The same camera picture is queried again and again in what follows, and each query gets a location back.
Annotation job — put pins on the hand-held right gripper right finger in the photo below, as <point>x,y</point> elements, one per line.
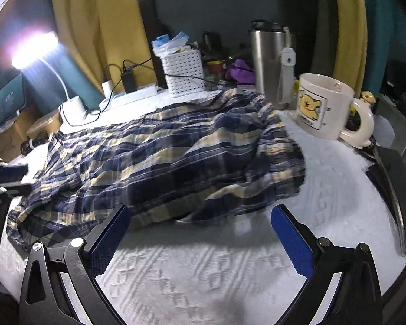
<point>291,240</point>

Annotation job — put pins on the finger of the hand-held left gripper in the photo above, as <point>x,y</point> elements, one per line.
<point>13,189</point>
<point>13,171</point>

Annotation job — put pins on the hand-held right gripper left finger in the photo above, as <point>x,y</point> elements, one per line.
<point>110,240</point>

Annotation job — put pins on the blue plaid shirt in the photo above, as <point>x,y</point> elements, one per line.
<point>155,162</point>

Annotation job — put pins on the cardboard box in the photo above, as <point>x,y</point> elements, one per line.
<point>17,132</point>

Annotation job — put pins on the brown lidded bowl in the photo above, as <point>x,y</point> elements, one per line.
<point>44,125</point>

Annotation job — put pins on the tablet with teal screen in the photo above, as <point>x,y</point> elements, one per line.
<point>3,105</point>

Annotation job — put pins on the white textured tablecloth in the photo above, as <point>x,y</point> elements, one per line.
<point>206,270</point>

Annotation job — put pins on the teal curtain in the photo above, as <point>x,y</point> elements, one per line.
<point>77,78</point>
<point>379,23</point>

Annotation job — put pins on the white desk lamp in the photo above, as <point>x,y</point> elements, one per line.
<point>33,50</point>

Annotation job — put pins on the white charger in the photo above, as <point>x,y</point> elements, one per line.
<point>107,88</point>

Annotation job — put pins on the cream bear mug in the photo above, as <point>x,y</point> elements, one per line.
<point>318,108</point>

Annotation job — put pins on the white power strip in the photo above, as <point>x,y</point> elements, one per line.
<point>135,94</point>

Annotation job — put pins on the black charger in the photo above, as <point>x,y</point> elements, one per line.
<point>129,82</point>

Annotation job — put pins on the white computer desk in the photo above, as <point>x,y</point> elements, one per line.
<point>396,125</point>

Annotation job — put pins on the yellow curtain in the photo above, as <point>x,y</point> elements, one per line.
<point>88,23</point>
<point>348,23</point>

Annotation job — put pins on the purple cloth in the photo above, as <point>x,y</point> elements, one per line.
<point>240,71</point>

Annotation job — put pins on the steel thermos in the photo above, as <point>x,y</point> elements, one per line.
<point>264,64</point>

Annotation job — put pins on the white plastic basket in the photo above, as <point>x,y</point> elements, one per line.
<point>182,71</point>

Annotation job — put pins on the small yellow jar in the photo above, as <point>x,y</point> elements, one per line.
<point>215,67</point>

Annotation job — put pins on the blue plastic bag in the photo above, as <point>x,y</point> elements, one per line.
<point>169,42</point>

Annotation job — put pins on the dark window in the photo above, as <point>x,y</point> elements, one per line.
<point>223,6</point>

